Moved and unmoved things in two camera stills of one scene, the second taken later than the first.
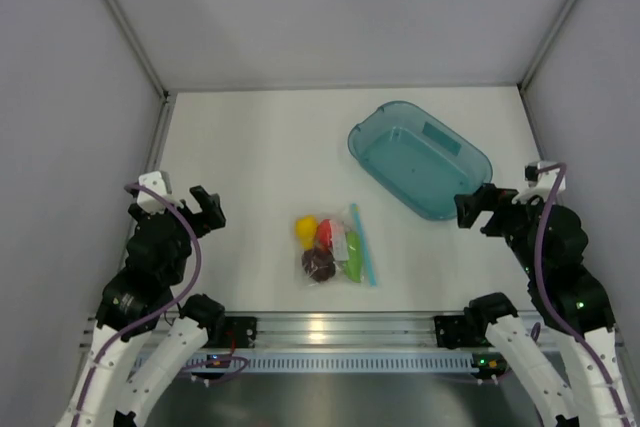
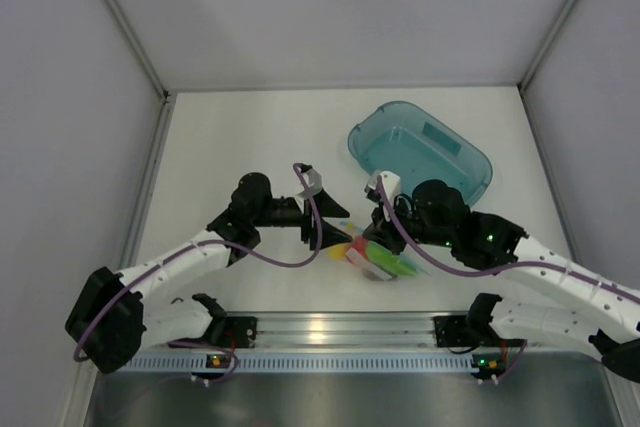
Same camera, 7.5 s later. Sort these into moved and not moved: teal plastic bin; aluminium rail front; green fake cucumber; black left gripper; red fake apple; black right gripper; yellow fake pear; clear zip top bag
Moved: yellow fake pear; black left gripper; black right gripper; clear zip top bag; green fake cucumber; red fake apple
Not moved: teal plastic bin; aluminium rail front
